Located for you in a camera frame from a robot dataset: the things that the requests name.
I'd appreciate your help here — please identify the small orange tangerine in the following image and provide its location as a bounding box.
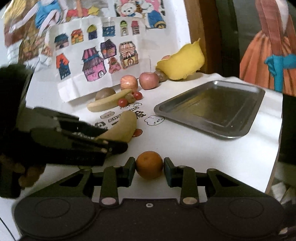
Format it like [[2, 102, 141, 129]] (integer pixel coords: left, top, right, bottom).
[[136, 151, 164, 180]]

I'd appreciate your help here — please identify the long yellow banana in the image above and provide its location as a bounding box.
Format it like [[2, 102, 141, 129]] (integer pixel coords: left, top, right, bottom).
[[87, 89, 132, 112]]

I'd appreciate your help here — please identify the short yellow banana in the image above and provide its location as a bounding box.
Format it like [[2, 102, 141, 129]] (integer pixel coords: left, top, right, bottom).
[[95, 110, 137, 143]]

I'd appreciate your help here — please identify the large brown kiwi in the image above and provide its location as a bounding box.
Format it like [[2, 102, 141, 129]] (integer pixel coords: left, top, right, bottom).
[[95, 87, 116, 100]]

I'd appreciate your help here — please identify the cherry tomato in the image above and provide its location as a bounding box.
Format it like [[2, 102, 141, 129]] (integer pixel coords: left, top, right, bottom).
[[133, 91, 143, 100], [118, 98, 128, 108]]

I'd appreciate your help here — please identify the small brown walnut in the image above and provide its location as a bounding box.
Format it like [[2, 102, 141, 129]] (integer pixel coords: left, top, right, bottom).
[[125, 93, 136, 104]]

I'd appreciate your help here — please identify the red apple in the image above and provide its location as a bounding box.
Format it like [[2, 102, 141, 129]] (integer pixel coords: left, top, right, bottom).
[[139, 72, 159, 90], [161, 55, 171, 60], [120, 75, 138, 92]]

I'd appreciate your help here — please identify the colourful houses drawing paper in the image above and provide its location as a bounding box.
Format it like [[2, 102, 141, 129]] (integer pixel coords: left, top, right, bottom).
[[49, 17, 151, 102]]

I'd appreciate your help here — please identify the metal baking tray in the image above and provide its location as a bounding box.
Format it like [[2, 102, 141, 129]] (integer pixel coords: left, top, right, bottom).
[[154, 80, 265, 139]]

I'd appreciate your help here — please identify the small kiwi beside bowl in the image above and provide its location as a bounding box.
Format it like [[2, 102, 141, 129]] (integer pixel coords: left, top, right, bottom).
[[154, 70, 168, 83]]

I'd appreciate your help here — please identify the boy with fan drawing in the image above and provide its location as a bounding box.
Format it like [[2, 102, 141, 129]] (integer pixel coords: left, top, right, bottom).
[[3, 1, 108, 71]]

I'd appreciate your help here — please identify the yellow plastic colander bowl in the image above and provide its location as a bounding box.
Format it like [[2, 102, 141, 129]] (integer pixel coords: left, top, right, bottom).
[[156, 38, 205, 80]]

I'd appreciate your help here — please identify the red apple in bowl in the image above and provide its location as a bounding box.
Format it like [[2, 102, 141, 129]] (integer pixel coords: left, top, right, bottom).
[[161, 55, 171, 60]]

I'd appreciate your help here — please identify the girl with teddy drawing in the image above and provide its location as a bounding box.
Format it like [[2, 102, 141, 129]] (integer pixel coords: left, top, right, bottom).
[[114, 0, 167, 29]]

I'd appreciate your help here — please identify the orange dress lady poster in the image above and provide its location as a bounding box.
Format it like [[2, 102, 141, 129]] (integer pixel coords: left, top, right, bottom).
[[239, 1, 295, 96]]

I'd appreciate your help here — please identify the brown wooden door frame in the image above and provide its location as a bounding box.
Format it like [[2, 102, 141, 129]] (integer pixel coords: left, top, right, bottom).
[[184, 0, 222, 74]]

